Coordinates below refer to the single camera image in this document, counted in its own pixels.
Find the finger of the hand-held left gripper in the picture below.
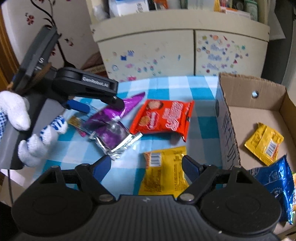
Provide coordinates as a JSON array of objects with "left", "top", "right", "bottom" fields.
[
  {"left": 101, "top": 95, "right": 126, "bottom": 109},
  {"left": 65, "top": 100, "right": 90, "bottom": 113}
]

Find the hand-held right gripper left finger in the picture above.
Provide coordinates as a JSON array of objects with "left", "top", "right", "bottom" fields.
[{"left": 38, "top": 155, "right": 116, "bottom": 203}]

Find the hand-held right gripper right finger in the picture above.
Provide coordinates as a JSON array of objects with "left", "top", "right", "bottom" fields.
[{"left": 176, "top": 155, "right": 255, "bottom": 204}]

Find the gold yellow snack packet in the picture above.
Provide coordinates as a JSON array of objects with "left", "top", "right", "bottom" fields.
[{"left": 68, "top": 116, "right": 87, "bottom": 130}]

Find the purple snack packet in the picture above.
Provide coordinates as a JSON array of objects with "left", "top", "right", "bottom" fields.
[{"left": 82, "top": 91, "right": 146, "bottom": 130}]

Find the yellow waffle snack packet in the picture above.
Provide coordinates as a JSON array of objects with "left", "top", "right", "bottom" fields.
[
  {"left": 138, "top": 146, "right": 190, "bottom": 195},
  {"left": 244, "top": 122, "right": 284, "bottom": 166}
]

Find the silver snack packet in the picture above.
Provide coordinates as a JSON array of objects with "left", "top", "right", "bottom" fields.
[{"left": 89, "top": 119, "right": 143, "bottom": 161}]

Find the red snack packet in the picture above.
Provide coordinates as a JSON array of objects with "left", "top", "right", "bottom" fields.
[{"left": 129, "top": 100, "right": 195, "bottom": 142}]

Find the cardboard box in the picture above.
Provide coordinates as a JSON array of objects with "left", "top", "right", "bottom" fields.
[{"left": 215, "top": 72, "right": 296, "bottom": 232}]

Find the blue snack packet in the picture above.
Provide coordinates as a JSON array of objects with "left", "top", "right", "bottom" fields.
[{"left": 248, "top": 155, "right": 294, "bottom": 225}]

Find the person's left hand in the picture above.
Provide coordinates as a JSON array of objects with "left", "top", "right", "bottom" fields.
[{"left": 0, "top": 90, "right": 68, "bottom": 167}]

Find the red-brown carton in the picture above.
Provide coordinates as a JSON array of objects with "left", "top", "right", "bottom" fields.
[{"left": 80, "top": 52, "right": 109, "bottom": 79}]

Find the blue white checkered tablecloth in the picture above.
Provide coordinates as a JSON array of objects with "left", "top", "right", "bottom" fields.
[{"left": 5, "top": 75, "right": 232, "bottom": 197}]

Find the cream cabinet with stickers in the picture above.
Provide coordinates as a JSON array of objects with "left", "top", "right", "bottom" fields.
[{"left": 90, "top": 0, "right": 271, "bottom": 80}]

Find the white blue medicine box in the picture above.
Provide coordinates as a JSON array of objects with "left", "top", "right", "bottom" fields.
[{"left": 109, "top": 0, "right": 151, "bottom": 16}]

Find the orange packet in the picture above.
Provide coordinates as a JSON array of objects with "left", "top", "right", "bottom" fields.
[{"left": 153, "top": 0, "right": 169, "bottom": 10}]

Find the green label container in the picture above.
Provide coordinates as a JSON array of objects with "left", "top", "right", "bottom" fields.
[{"left": 244, "top": 0, "right": 258, "bottom": 20}]

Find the wooden door frame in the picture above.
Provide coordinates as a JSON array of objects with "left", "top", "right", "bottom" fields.
[{"left": 0, "top": 7, "right": 20, "bottom": 86}]

